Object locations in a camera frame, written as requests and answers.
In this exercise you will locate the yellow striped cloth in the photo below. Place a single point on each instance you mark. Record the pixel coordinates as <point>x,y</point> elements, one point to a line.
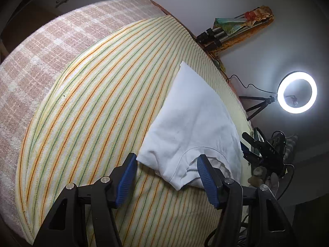
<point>102,95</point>

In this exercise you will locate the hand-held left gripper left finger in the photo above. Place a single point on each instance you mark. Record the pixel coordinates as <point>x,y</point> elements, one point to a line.
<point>126,182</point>

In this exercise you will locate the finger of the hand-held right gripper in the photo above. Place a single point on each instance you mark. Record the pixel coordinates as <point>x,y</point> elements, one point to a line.
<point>253,139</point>
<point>250,156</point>

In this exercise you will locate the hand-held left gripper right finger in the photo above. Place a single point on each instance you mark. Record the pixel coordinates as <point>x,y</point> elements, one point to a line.
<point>207,182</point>

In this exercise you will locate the person's right hand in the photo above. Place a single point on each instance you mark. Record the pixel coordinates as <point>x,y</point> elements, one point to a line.
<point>257,178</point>

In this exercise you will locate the folded silver tripod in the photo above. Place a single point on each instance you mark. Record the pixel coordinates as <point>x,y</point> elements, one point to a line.
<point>218,34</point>

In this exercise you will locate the black tripod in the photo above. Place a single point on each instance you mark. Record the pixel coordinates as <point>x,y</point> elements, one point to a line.
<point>257,105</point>

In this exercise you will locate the beige plaid blanket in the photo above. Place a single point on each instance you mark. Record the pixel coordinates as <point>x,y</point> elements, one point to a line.
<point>38,56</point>

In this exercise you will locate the white t-shirt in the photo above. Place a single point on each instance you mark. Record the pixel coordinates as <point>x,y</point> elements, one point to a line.
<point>190,123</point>

